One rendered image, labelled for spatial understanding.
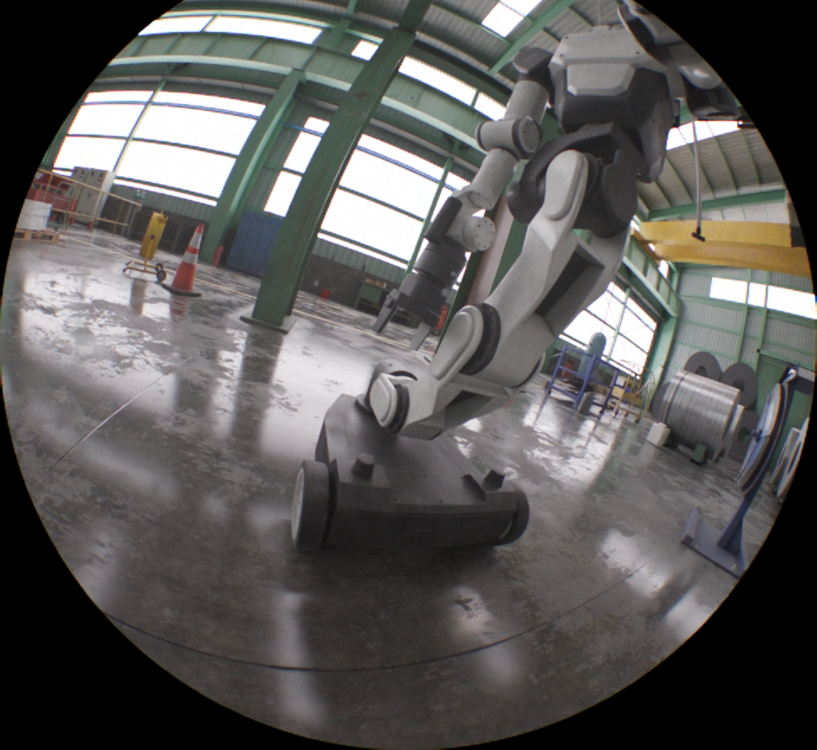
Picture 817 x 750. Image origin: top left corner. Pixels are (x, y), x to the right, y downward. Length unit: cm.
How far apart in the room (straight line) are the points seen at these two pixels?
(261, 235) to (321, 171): 656
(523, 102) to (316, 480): 91
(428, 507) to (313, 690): 43
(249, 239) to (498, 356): 903
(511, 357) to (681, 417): 497
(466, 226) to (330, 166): 239
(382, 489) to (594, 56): 94
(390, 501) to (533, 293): 46
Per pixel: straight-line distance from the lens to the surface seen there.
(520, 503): 83
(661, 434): 499
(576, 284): 56
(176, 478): 82
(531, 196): 62
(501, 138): 68
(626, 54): 68
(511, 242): 332
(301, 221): 272
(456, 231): 56
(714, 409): 528
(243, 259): 931
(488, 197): 61
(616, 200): 51
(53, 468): 86
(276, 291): 269
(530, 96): 78
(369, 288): 875
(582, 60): 69
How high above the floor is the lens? 55
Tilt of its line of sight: 6 degrees down
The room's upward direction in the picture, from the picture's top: 20 degrees clockwise
